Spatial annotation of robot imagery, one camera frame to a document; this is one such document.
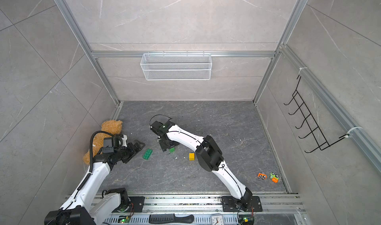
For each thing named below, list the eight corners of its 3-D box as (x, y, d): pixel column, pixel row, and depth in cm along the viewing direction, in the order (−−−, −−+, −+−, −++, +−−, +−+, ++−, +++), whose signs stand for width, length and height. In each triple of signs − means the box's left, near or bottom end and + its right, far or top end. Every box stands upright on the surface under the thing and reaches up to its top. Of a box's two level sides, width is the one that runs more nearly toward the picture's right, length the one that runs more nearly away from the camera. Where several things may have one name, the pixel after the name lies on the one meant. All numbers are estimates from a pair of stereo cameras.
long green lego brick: (143, 158, 91) (142, 156, 90) (148, 149, 95) (147, 147, 94) (148, 160, 91) (147, 158, 89) (153, 151, 94) (152, 149, 93)
